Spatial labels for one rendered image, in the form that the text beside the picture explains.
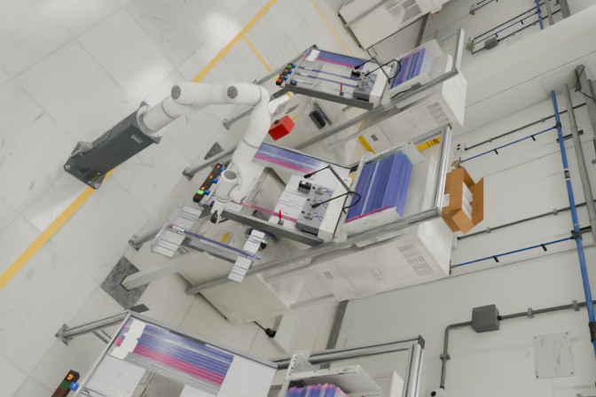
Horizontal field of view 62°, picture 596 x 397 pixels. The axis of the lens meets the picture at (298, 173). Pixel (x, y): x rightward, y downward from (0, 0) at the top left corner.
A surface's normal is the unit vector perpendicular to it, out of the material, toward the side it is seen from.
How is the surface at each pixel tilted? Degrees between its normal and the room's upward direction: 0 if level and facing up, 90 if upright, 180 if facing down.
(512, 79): 90
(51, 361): 0
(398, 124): 90
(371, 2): 90
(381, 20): 90
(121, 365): 45
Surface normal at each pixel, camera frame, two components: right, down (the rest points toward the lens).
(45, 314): 0.75, -0.33
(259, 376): 0.11, -0.74
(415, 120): -0.30, 0.60
